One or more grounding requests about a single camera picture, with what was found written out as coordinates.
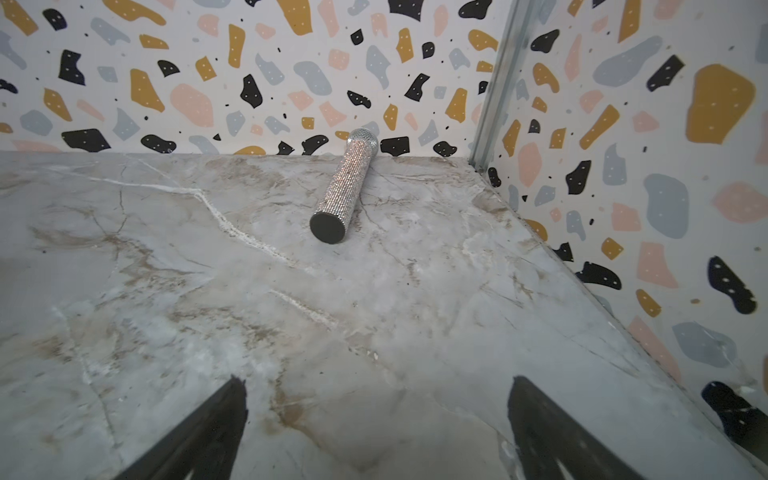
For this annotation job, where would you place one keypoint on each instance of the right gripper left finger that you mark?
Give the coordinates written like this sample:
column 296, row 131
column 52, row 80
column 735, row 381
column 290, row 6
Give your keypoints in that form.
column 202, row 446

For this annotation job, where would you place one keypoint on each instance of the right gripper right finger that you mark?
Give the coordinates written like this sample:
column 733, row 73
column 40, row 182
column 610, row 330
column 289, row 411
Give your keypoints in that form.
column 550, row 444

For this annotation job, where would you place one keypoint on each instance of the glittery silver cylinder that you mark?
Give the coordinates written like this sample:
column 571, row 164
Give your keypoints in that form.
column 331, row 219

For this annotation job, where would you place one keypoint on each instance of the right aluminium corner post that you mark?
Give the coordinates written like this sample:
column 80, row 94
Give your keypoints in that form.
column 518, row 31

